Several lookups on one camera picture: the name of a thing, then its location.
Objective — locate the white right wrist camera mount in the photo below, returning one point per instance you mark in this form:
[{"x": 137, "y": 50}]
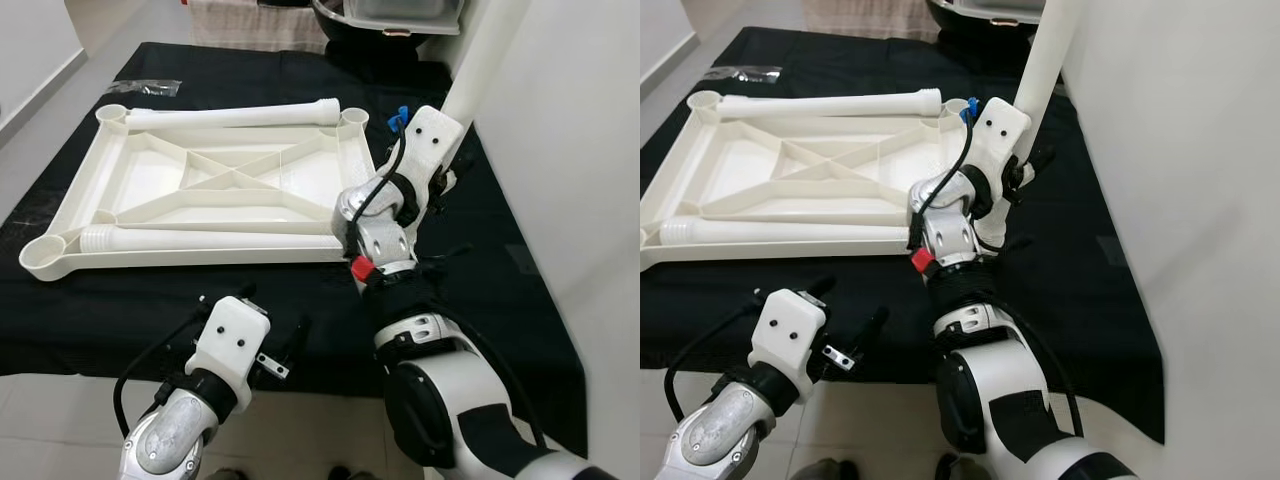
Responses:
[
  {"x": 1000, "y": 130},
  {"x": 430, "y": 140}
]

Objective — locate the clear plastic storage box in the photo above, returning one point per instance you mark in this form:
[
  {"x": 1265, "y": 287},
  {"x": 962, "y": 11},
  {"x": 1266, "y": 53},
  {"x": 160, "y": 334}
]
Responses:
[
  {"x": 1000, "y": 5},
  {"x": 400, "y": 10}
]

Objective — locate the grey robot foot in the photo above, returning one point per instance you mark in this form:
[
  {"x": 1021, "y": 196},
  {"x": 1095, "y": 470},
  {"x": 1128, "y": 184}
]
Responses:
[
  {"x": 345, "y": 473},
  {"x": 955, "y": 468},
  {"x": 225, "y": 475},
  {"x": 830, "y": 470}
]

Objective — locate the clear tape strip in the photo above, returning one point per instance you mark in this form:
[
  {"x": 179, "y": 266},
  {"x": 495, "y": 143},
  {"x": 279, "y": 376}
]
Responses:
[
  {"x": 745, "y": 72},
  {"x": 140, "y": 88}
]

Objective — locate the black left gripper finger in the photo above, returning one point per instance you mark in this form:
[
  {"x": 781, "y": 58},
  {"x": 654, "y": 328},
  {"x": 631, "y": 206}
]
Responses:
[
  {"x": 873, "y": 330},
  {"x": 298, "y": 338},
  {"x": 818, "y": 286},
  {"x": 245, "y": 291}
]

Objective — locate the grey right robot foot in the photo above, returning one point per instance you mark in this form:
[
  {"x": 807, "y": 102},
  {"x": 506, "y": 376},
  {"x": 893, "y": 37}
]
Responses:
[
  {"x": 955, "y": 468},
  {"x": 345, "y": 473}
]

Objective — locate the black wok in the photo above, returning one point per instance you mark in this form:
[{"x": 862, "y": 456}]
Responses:
[
  {"x": 365, "y": 48},
  {"x": 985, "y": 30}
]

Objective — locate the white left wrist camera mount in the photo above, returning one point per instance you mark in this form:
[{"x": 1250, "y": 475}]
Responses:
[
  {"x": 790, "y": 335},
  {"x": 232, "y": 340}
]

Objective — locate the beige patterned cloth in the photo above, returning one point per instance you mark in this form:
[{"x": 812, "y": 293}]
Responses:
[
  {"x": 860, "y": 15},
  {"x": 250, "y": 25}
]

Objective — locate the grey left robot foot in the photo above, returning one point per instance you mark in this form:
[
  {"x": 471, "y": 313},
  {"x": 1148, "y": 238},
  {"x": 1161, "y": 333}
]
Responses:
[
  {"x": 830, "y": 470},
  {"x": 225, "y": 475}
]

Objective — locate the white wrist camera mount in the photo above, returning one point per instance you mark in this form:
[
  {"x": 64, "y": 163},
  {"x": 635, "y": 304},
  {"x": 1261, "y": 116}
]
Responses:
[
  {"x": 232, "y": 340},
  {"x": 790, "y": 335},
  {"x": 430, "y": 140},
  {"x": 1000, "y": 130}
]

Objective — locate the small grey tape piece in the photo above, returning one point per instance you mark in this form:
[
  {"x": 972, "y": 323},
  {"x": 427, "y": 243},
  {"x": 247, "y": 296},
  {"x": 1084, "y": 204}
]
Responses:
[
  {"x": 1110, "y": 250},
  {"x": 520, "y": 258}
]

